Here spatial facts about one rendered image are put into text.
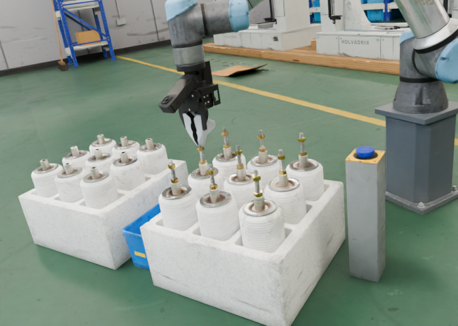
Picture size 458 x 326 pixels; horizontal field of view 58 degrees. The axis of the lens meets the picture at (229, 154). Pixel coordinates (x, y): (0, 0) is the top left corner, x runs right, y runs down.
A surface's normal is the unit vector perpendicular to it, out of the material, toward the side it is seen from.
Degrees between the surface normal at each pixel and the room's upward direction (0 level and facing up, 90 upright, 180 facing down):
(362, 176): 90
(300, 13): 90
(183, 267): 90
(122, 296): 0
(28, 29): 90
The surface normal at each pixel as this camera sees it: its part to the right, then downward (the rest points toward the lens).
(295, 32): 0.47, 0.26
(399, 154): -0.87, 0.28
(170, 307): -0.14, -0.92
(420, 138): -0.29, 0.38
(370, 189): -0.54, 0.37
